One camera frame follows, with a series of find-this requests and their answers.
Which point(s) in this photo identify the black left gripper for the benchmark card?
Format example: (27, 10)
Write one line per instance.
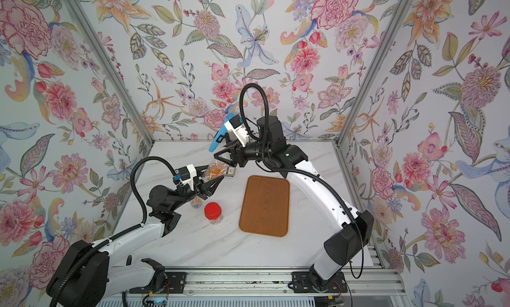
(200, 183)

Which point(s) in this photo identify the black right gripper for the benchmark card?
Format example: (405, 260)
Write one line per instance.
(240, 153)

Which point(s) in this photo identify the clear jar with candies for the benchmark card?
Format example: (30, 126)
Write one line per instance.
(218, 168)

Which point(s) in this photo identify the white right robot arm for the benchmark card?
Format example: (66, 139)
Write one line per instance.
(351, 228)

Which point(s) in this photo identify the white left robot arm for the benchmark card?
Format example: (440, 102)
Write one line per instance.
(89, 272)

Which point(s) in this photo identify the small clear jar of candies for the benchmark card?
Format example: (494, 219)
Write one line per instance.
(196, 203)

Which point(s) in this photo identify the red lidded plastic jar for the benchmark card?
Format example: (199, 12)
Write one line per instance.
(213, 212)

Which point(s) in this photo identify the blue microphone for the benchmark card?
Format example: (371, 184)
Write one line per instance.
(224, 134)

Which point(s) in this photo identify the brown wooden tray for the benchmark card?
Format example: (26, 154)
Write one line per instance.
(266, 204)

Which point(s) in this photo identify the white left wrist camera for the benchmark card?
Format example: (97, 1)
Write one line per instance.
(185, 176)

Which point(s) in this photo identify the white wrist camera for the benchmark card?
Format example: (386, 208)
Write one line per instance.
(234, 125)
(185, 176)

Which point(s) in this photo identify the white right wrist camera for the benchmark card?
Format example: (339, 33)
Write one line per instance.
(234, 125)

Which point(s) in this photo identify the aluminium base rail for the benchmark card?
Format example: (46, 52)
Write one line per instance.
(268, 287)

